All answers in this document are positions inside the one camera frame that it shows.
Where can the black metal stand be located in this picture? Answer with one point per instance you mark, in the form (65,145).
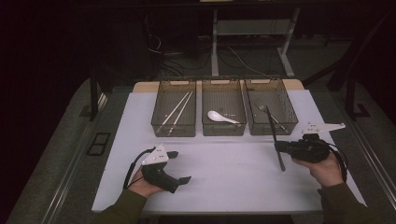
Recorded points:
(93,96)
(350,99)

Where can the steel table knife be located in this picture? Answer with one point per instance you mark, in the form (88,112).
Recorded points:
(272,129)

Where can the person's left hand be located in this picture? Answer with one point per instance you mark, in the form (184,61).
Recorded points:
(141,186)

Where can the white ceramic spoon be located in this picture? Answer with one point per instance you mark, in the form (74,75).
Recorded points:
(215,115)

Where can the white table mat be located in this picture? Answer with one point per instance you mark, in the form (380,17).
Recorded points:
(230,183)

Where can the person's right hand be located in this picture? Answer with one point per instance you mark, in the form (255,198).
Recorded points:
(328,172)

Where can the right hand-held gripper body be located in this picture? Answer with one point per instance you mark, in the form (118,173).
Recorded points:
(311,149)

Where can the white metal desk frame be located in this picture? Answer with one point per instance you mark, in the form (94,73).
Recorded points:
(214,56)

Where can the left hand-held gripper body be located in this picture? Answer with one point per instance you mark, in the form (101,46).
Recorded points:
(157,177)

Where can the steel fork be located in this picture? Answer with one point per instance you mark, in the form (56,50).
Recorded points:
(262,108)

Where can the brown transparent plastic bin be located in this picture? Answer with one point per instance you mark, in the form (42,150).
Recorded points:
(168,99)
(280,99)
(223,99)

